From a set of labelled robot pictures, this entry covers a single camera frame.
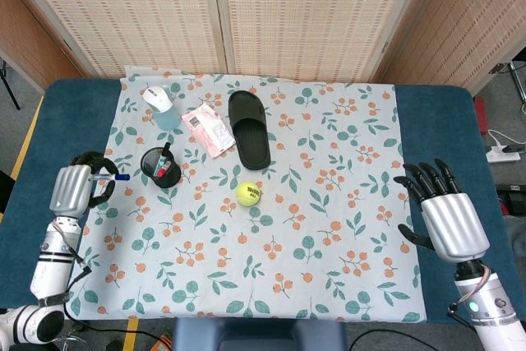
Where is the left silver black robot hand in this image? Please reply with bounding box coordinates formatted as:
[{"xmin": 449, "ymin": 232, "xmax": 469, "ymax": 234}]
[{"xmin": 48, "ymin": 150, "xmax": 120, "ymax": 219}]

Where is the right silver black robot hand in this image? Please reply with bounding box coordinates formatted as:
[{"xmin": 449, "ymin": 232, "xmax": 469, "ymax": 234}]
[{"xmin": 393, "ymin": 157, "xmax": 491, "ymax": 264}]

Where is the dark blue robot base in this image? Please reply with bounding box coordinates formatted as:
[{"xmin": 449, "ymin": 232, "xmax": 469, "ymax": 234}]
[{"xmin": 171, "ymin": 317, "xmax": 347, "ymax": 351}]

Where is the black mesh pen holder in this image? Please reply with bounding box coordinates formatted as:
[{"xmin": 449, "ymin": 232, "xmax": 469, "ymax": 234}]
[{"xmin": 140, "ymin": 145, "xmax": 182, "ymax": 189}]

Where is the blue padded table cover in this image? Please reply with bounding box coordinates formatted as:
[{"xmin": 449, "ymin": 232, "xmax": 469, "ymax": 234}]
[{"xmin": 0, "ymin": 78, "xmax": 526, "ymax": 325}]

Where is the white power strip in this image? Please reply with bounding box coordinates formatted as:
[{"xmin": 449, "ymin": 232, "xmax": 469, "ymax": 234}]
[{"xmin": 485, "ymin": 150, "xmax": 522, "ymax": 164}]

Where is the red black floor device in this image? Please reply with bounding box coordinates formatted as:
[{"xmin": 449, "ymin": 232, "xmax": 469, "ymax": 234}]
[{"xmin": 473, "ymin": 95, "xmax": 489, "ymax": 136}]

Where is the clear blue glass cup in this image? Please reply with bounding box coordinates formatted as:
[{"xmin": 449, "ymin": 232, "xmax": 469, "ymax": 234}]
[{"xmin": 150, "ymin": 104, "xmax": 182, "ymax": 131}]

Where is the white computer mouse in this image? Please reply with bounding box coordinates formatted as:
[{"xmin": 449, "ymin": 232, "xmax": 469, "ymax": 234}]
[{"xmin": 141, "ymin": 85, "xmax": 173, "ymax": 113}]

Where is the black tripod stand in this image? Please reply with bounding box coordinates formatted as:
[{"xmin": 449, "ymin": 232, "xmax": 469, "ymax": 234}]
[{"xmin": 0, "ymin": 59, "xmax": 21, "ymax": 111}]

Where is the pink white tissue pack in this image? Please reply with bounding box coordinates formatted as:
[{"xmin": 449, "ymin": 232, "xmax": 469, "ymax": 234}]
[{"xmin": 181, "ymin": 102, "xmax": 237, "ymax": 159}]

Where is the yellow tennis ball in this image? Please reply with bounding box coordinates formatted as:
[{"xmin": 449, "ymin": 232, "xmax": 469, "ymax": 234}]
[{"xmin": 235, "ymin": 180, "xmax": 263, "ymax": 207}]

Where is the black rubber slipper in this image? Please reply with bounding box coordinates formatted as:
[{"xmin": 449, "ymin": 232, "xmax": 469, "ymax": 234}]
[{"xmin": 228, "ymin": 90, "xmax": 272, "ymax": 171}]

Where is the floral print tablecloth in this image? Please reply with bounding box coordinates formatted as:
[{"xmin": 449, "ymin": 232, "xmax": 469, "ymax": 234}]
[{"xmin": 62, "ymin": 65, "xmax": 427, "ymax": 324}]

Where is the woven bamboo folding screen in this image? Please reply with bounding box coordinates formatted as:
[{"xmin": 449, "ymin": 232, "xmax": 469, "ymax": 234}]
[{"xmin": 0, "ymin": 0, "xmax": 526, "ymax": 95}]

